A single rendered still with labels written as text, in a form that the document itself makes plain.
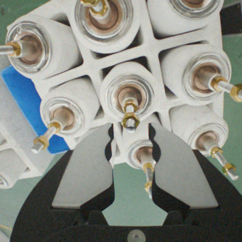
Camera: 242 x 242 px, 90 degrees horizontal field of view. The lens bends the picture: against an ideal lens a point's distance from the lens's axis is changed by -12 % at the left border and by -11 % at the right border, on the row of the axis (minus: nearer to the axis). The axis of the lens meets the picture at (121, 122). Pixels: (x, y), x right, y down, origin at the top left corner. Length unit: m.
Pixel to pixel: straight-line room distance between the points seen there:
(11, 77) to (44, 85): 0.18
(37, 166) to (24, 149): 0.07
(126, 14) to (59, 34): 0.10
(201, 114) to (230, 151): 0.51
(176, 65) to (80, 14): 0.15
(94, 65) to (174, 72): 0.15
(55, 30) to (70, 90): 0.09
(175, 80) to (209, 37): 0.12
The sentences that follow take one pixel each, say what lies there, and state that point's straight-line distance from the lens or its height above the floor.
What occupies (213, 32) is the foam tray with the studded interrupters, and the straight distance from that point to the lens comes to 0.32.
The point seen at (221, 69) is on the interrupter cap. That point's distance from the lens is 0.24.
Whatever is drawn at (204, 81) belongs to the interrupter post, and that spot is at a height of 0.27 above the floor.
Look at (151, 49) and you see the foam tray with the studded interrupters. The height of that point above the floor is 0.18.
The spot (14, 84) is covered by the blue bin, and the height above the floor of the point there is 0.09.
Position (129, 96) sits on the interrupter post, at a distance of 0.19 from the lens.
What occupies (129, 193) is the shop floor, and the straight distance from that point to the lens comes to 0.83.
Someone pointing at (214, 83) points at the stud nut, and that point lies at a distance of 0.20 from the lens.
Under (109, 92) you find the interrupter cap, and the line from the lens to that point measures 0.21.
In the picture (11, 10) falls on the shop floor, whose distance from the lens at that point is 0.60.
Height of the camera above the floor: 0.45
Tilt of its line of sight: 62 degrees down
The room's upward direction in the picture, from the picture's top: 176 degrees counter-clockwise
